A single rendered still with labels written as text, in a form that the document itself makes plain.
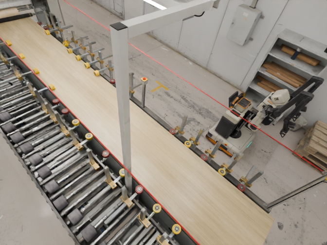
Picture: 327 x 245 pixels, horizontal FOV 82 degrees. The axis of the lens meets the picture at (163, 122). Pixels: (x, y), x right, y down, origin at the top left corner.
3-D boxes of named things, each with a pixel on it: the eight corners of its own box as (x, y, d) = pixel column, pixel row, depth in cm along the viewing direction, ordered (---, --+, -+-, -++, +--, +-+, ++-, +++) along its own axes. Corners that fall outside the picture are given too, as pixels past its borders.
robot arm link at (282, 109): (305, 87, 205) (302, 90, 200) (316, 95, 202) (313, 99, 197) (275, 110, 242) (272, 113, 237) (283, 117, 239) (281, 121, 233)
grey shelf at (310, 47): (245, 93, 449) (286, 27, 329) (281, 114, 416) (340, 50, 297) (236, 101, 426) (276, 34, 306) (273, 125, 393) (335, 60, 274)
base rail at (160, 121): (48, 30, 404) (46, 25, 396) (268, 209, 219) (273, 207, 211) (45, 31, 400) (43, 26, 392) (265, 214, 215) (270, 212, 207)
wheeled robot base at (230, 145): (204, 137, 347) (208, 129, 328) (222, 120, 380) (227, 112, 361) (234, 162, 322) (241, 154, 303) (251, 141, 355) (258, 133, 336)
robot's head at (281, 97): (269, 96, 244) (281, 94, 232) (275, 90, 255) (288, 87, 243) (272, 106, 248) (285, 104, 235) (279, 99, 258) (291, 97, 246)
